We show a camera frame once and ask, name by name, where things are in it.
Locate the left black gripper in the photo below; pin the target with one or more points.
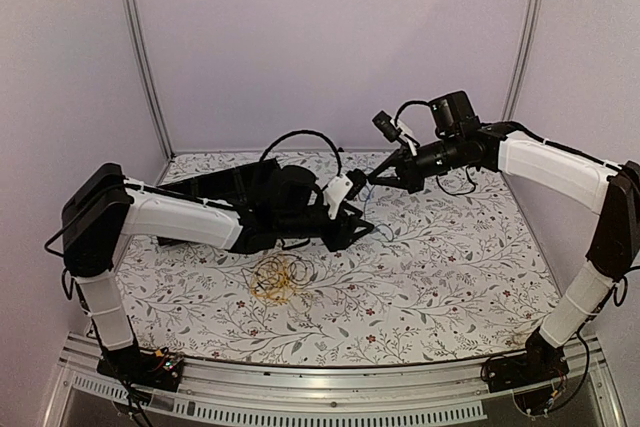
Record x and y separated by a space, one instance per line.
346 226

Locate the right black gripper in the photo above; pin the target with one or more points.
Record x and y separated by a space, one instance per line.
408 175

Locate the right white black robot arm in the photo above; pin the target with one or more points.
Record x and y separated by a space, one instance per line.
607 189

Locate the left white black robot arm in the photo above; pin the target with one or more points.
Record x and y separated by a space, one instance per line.
111 206

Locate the black three-compartment bin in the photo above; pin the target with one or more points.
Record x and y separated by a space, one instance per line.
244 187

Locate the floral tablecloth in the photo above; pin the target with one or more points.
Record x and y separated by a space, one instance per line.
448 273

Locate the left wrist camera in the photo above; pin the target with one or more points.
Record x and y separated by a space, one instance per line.
344 186

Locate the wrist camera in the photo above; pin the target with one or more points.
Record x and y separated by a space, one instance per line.
396 131
344 186

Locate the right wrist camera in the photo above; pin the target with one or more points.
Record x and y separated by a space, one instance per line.
396 131

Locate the right aluminium corner post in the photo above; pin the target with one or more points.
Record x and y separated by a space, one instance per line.
523 54

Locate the aluminium front rail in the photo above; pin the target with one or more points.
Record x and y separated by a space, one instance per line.
219 393

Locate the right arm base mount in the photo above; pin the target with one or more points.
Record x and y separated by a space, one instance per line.
525 372

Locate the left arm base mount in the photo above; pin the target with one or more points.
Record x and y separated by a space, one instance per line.
160 369

